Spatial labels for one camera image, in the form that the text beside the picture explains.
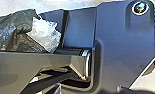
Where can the round base indicator light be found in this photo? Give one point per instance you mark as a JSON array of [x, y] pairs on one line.
[[140, 7]]

